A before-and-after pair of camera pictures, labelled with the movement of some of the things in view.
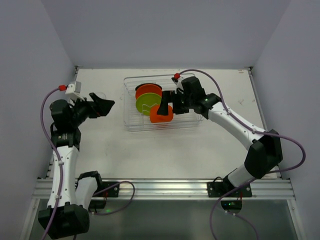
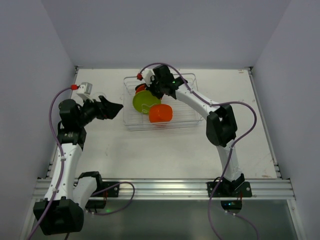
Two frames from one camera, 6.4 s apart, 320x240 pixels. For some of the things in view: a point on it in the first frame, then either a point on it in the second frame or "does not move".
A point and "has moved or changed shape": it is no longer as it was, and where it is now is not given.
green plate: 144,101 has moved or changed shape
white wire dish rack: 133,121 does not move
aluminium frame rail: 170,188 does not move
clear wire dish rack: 136,121 does not move
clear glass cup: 101,95 does not move
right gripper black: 174,102 -> 155,88
